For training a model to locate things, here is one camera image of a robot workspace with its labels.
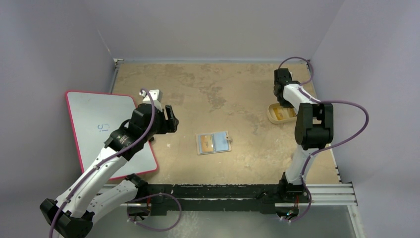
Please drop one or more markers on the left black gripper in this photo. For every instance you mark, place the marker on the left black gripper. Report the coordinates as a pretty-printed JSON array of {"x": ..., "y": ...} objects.
[{"x": 169, "y": 126}]

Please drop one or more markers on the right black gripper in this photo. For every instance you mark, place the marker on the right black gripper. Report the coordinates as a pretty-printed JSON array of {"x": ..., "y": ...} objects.
[{"x": 280, "y": 96}]

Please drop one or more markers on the gold credit card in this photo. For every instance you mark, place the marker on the gold credit card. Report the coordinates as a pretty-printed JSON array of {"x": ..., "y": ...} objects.
[{"x": 206, "y": 143}]

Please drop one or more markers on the beige leather card holder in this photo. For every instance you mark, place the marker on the beige leather card holder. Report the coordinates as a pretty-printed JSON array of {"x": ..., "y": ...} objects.
[{"x": 221, "y": 140}]

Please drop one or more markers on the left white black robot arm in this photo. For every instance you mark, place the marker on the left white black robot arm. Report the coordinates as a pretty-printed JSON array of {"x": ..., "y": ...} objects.
[{"x": 74, "y": 213}]

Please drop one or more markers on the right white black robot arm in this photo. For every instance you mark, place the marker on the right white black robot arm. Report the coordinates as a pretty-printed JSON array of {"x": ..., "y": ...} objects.
[{"x": 313, "y": 129}]

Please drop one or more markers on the cream oval tray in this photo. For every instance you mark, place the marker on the cream oval tray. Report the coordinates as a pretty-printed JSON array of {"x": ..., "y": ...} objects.
[{"x": 272, "y": 118}]

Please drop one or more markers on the white pink-framed whiteboard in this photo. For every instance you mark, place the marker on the white pink-framed whiteboard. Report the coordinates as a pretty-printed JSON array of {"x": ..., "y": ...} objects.
[{"x": 94, "y": 116}]

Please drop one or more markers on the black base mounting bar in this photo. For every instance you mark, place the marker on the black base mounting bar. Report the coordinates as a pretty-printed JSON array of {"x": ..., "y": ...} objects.
[{"x": 262, "y": 198}]

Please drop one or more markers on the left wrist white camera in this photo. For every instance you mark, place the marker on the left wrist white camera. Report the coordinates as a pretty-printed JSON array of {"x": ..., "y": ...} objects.
[{"x": 151, "y": 96}]

